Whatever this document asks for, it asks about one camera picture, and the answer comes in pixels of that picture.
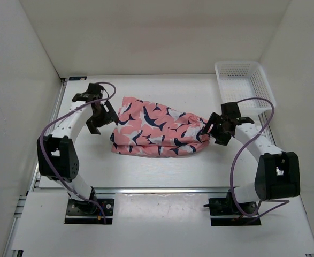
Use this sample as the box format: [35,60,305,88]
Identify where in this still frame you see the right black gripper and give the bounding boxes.
[202,112,232,146]

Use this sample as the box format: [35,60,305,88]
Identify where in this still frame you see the pink shark print shorts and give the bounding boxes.
[110,97,210,158]

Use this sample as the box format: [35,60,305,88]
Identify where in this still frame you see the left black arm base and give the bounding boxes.
[64,190,114,225]

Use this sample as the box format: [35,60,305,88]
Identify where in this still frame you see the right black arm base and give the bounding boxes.
[203,189,261,226]

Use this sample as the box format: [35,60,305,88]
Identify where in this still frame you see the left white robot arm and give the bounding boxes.
[37,82,119,214]

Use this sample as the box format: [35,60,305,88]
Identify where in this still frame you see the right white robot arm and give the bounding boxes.
[202,102,300,214]

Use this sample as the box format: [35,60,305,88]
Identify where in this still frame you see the white plastic mesh basket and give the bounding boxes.
[215,61,276,116]

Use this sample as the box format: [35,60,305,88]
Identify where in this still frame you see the aluminium right rail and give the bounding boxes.
[258,112,277,145]

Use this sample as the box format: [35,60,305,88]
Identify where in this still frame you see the aluminium rail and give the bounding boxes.
[25,77,68,193]
[258,112,277,145]
[95,187,229,194]

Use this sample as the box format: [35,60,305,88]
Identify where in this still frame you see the aluminium front rail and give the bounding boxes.
[95,187,229,194]

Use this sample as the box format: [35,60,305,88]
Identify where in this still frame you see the aluminium left rail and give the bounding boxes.
[25,77,68,193]

